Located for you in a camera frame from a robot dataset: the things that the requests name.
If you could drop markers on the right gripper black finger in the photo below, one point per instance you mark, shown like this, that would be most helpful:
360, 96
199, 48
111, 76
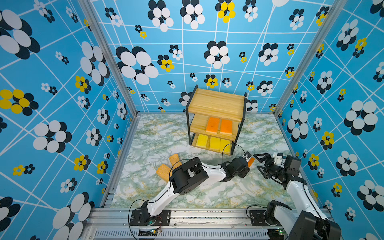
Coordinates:
264, 158
268, 172

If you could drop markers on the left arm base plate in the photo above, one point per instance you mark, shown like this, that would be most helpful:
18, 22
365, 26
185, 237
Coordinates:
142, 218

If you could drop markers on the orange sponge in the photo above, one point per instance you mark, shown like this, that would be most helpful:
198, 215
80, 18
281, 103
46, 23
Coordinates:
226, 127
250, 161
213, 125

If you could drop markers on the wooden three-tier shelf black frame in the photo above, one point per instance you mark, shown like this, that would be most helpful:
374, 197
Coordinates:
204, 104

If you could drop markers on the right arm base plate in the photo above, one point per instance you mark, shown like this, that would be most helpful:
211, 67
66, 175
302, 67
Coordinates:
258, 219

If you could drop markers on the yellow sponge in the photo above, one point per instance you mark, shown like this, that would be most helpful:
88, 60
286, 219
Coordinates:
202, 141
225, 146
215, 144

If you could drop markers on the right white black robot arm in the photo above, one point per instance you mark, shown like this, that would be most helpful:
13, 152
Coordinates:
310, 223

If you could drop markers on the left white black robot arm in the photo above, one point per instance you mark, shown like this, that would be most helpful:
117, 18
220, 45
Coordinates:
191, 175

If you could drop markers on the orange sponge front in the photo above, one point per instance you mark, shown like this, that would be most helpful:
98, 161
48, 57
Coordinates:
226, 127

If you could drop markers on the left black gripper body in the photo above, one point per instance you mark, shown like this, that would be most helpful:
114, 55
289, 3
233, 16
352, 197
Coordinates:
242, 174

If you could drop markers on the aluminium front rail frame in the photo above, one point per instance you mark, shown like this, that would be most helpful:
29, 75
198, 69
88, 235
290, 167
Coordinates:
185, 224

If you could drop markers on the tan sponge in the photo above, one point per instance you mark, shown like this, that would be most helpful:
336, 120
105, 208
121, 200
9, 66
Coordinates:
164, 172
175, 161

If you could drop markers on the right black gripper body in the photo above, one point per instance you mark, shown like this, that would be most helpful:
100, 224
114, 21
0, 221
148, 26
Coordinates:
280, 171

